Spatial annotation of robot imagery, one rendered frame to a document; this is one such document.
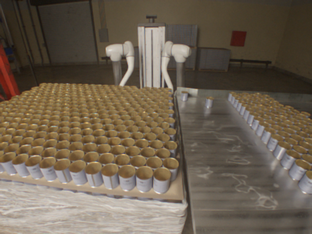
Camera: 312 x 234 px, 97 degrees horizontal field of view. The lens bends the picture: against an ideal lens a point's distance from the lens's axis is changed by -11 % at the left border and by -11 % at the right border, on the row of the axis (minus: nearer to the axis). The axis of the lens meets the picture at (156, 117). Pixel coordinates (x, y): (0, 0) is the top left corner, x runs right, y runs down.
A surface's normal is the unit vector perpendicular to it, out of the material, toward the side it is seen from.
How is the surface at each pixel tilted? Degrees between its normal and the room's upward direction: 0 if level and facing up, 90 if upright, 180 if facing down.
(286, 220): 0
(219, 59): 91
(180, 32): 88
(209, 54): 90
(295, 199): 0
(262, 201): 0
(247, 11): 90
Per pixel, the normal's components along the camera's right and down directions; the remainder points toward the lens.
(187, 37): -0.12, 0.49
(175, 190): 0.04, -0.87
